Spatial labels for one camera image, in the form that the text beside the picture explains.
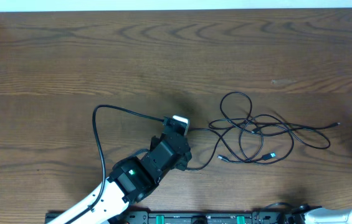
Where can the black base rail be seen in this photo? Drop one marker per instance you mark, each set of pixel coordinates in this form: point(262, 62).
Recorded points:
point(277, 213)

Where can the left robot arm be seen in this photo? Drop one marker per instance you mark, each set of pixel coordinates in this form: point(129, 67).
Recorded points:
point(130, 181)

